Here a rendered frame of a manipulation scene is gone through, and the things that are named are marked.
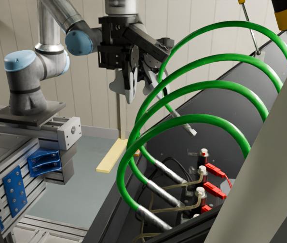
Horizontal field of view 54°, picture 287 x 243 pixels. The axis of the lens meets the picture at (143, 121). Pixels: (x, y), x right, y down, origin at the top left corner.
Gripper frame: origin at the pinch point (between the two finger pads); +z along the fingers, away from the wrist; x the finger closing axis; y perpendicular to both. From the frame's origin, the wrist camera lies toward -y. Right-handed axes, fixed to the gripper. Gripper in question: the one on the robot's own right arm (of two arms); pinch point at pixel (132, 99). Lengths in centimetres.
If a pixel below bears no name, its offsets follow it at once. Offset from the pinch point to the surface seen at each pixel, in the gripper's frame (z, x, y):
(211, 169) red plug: 15.1, 4.2, -21.4
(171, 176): 14.5, 10.3, -12.3
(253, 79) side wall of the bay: 1.0, -29.6, -32.7
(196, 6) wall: -13, -193, -1
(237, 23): -18.5, -4.4, -23.5
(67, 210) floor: 124, -79, 74
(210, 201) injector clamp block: 25.4, 3.9, -22.2
